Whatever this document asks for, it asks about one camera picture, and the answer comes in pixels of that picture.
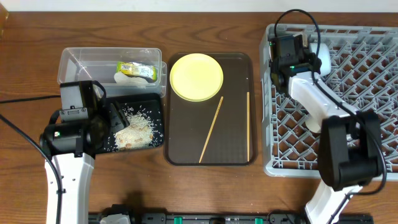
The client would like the black rectangular waste tray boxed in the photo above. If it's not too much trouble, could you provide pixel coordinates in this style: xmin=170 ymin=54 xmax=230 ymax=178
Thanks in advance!
xmin=96 ymin=93 xmax=164 ymax=154

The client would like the white green cup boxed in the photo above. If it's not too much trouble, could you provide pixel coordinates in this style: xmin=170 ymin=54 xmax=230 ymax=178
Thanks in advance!
xmin=305 ymin=111 xmax=323 ymax=133

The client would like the green yellow snack wrapper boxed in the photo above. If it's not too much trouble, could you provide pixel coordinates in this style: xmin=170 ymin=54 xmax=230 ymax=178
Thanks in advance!
xmin=116 ymin=62 xmax=157 ymax=82

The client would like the rice and nuts food waste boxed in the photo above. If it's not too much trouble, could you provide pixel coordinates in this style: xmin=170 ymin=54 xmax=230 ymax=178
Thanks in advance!
xmin=104 ymin=105 xmax=163 ymax=152

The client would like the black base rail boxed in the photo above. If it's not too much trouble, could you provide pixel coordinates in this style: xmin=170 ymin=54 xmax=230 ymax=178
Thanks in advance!
xmin=88 ymin=203 xmax=374 ymax=224

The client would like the grey plastic dishwasher rack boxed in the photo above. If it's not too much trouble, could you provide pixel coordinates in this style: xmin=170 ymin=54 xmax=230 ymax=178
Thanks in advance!
xmin=259 ymin=24 xmax=397 ymax=181

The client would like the clear plastic waste bin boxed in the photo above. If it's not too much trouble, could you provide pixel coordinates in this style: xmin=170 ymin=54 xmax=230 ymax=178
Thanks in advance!
xmin=58 ymin=47 xmax=167 ymax=97

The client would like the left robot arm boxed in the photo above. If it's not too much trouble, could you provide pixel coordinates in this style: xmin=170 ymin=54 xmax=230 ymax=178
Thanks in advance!
xmin=40 ymin=93 xmax=127 ymax=223

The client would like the dark brown serving tray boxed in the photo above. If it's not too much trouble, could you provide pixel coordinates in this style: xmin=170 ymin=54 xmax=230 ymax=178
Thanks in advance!
xmin=164 ymin=52 xmax=257 ymax=166

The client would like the pink white bowl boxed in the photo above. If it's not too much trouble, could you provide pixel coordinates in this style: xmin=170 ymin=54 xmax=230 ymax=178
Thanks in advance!
xmin=298 ymin=32 xmax=308 ymax=49

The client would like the white tissue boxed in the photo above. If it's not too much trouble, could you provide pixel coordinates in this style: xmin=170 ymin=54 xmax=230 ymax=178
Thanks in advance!
xmin=114 ymin=72 xmax=148 ymax=86

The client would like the yellow round plate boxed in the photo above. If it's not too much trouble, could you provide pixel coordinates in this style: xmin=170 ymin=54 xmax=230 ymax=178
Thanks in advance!
xmin=170 ymin=53 xmax=224 ymax=102

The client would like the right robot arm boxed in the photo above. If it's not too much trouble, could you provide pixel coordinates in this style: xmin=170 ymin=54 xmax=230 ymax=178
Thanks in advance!
xmin=269 ymin=50 xmax=386 ymax=223

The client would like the light blue bowl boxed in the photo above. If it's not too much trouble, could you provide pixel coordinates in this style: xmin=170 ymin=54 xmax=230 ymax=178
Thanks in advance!
xmin=308 ymin=43 xmax=331 ymax=78

